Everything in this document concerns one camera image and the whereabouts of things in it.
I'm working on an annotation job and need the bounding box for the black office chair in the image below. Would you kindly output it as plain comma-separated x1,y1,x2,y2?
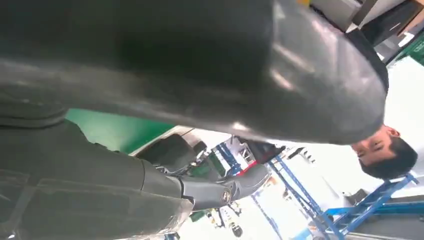
135,134,208,176

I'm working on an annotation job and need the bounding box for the green table mat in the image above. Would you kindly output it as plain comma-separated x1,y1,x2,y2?
65,108,176,155

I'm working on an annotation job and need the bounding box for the person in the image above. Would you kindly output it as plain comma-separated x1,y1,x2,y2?
344,28,419,181

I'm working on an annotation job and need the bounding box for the blue metal frame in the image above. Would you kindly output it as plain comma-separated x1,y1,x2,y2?
267,154,420,240

